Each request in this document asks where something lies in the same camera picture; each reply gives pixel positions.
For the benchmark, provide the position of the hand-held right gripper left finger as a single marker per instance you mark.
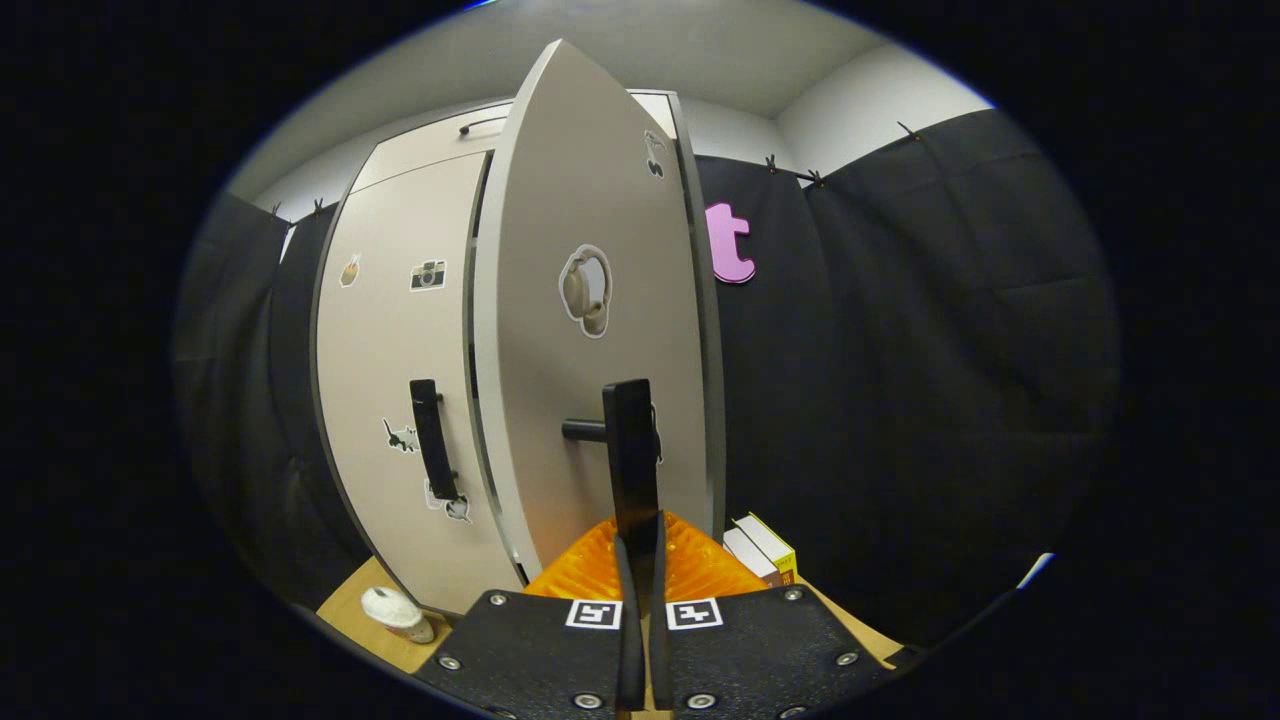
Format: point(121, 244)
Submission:
point(630, 650)

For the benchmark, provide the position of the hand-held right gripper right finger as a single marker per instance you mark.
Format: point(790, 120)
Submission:
point(660, 650)

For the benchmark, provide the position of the beige double-door shoe cabinet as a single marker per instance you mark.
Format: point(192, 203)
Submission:
point(420, 152)

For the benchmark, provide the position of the small white rounded object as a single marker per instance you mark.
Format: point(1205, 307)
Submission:
point(392, 608)

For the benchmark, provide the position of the black backdrop cloth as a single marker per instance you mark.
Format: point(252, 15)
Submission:
point(900, 350)

